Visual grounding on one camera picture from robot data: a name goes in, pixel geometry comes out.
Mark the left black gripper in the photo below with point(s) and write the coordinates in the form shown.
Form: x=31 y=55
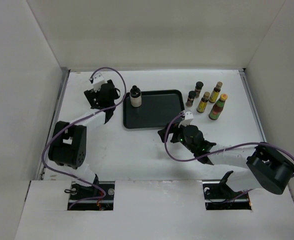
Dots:
x=92 y=96

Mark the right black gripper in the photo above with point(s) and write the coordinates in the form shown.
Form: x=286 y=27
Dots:
x=174 y=138

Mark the clear shaker bottle black cap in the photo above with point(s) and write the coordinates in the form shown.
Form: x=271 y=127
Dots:
x=135 y=96

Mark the short yellow label sauce bottle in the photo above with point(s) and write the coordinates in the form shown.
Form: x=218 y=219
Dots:
x=203 y=102

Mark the green label chili sauce bottle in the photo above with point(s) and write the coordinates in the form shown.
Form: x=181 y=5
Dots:
x=218 y=107

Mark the small spice jar black lid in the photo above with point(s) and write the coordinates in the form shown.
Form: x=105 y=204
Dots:
x=198 y=87

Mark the tall yellow label sauce bottle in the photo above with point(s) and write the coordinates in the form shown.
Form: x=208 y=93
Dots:
x=215 y=93

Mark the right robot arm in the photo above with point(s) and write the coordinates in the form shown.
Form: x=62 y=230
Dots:
x=265 y=166

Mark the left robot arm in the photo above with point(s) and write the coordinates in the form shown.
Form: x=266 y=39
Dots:
x=65 y=153

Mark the black plastic tray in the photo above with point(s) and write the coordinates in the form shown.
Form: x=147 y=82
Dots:
x=158 y=108

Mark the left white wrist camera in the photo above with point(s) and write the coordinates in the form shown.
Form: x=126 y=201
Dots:
x=97 y=80

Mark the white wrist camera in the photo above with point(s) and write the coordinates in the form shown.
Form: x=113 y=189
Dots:
x=187 y=118
x=97 y=80

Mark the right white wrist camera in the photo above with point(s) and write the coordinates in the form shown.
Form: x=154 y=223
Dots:
x=187 y=118

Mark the left aluminium table rail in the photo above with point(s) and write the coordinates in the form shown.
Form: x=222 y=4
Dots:
x=58 y=104

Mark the aluminium table rail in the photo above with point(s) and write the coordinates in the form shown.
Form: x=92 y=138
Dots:
x=252 y=103
x=58 y=104

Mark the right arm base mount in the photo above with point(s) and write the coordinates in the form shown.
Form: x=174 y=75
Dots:
x=218 y=196

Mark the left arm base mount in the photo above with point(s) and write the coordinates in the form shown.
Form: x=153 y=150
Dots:
x=86 y=198

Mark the right aluminium table rail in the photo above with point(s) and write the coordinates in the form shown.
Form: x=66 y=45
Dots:
x=252 y=103

